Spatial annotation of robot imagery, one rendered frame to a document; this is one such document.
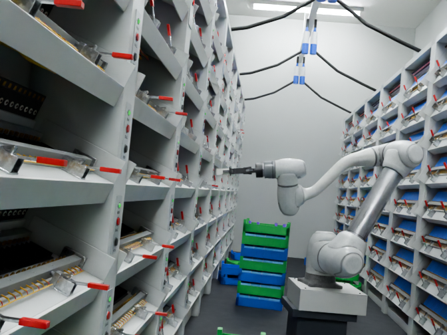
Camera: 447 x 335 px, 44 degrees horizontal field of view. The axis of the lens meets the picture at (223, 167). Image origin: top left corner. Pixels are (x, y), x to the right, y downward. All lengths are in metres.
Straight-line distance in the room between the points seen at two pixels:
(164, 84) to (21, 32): 1.18
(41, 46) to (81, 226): 0.49
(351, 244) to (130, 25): 1.78
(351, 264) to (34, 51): 2.09
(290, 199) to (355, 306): 0.60
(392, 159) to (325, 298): 0.75
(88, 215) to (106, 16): 0.41
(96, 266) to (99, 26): 0.49
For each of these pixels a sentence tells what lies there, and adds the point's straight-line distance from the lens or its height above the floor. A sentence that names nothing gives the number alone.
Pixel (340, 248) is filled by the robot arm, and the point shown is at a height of 0.52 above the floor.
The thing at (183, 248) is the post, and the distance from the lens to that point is 2.55.
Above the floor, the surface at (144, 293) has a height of 0.38.
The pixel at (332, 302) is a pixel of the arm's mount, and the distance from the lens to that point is 2.80.
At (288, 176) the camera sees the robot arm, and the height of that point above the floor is 0.83.
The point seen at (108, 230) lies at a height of 0.63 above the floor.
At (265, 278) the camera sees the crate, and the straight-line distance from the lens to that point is 3.67.
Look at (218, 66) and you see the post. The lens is 3.31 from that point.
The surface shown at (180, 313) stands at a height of 0.17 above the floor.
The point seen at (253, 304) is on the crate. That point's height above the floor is 0.02.
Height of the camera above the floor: 0.74
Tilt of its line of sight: 2 degrees up
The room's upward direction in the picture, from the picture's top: 6 degrees clockwise
